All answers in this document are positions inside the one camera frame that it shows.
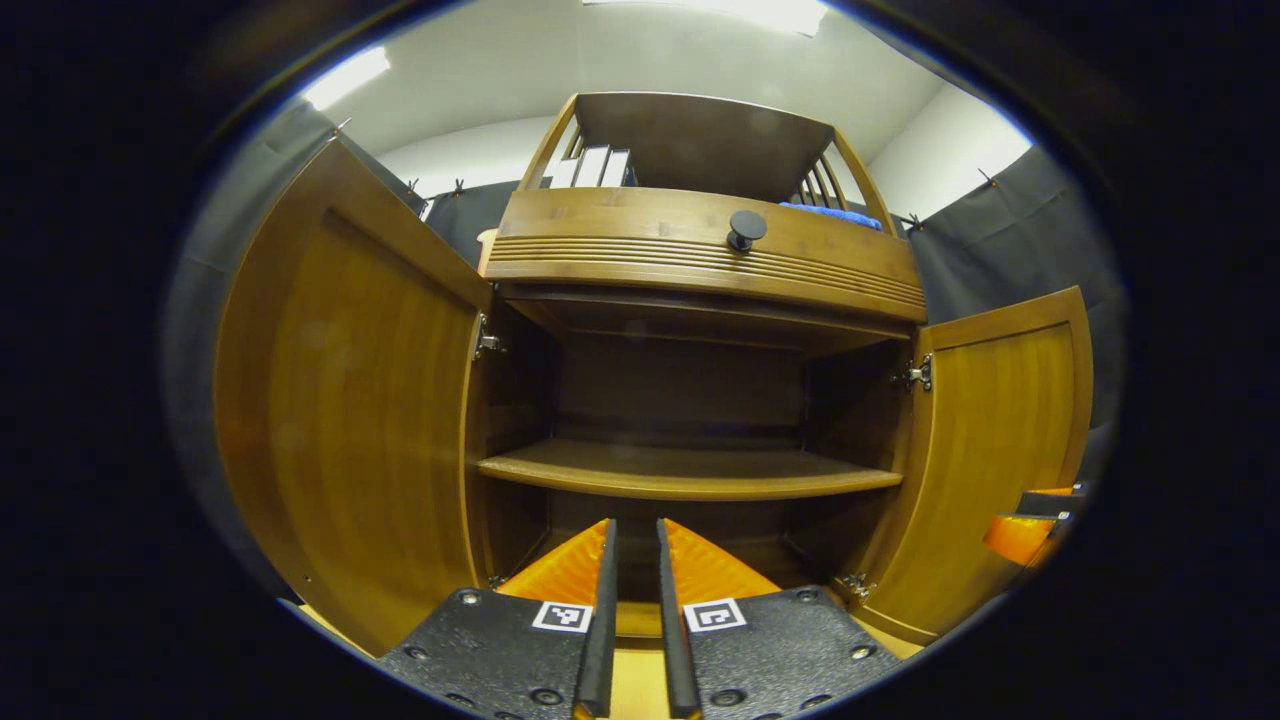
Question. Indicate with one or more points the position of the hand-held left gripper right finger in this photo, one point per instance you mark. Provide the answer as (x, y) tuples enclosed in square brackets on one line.
[(672, 620)]

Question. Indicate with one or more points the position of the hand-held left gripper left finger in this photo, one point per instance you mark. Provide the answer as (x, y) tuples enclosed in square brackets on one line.
[(605, 620)]

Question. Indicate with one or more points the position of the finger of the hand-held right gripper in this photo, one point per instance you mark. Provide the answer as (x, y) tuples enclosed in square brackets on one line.
[(1020, 540)]

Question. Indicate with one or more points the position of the wooden cabinet door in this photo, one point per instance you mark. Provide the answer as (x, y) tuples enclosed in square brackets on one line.
[(990, 450), (350, 400)]

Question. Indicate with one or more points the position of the wooden double-door shoe cabinet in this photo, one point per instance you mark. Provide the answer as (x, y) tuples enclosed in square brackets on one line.
[(700, 140)]

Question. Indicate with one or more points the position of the wooden inner cabinet shelf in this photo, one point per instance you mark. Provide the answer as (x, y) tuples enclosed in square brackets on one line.
[(690, 470)]

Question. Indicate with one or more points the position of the wooden ribbed cabinet drawer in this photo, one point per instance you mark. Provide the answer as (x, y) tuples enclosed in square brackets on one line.
[(620, 225)]

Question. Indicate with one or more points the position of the blue towel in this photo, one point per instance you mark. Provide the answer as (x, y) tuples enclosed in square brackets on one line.
[(830, 215)]

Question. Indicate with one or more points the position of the black round drawer knob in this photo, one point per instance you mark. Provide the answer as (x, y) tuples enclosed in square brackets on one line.
[(746, 226)]

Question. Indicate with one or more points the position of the ceiling light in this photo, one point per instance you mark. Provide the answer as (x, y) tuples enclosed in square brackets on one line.
[(770, 12), (345, 77)]

